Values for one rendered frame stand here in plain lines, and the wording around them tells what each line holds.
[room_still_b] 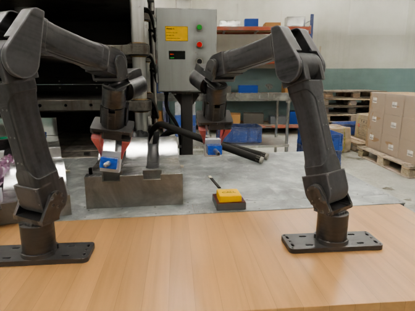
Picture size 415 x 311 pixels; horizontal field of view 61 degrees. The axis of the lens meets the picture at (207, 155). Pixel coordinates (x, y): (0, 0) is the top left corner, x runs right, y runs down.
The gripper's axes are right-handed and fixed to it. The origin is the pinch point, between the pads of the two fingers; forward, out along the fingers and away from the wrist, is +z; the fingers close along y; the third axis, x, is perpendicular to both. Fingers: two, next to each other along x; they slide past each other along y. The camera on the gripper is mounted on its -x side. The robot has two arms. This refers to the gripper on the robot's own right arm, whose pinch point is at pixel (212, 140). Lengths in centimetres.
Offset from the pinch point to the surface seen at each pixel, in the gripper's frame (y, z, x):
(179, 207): 11.7, 6.1, 21.3
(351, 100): -350, 263, -450
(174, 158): 11.6, 9.1, -2.9
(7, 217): 53, 2, 25
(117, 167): 27.5, -4.8, 16.1
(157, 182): 17.4, 1.1, 16.2
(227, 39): -135, 213, -614
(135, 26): 25, -9, -72
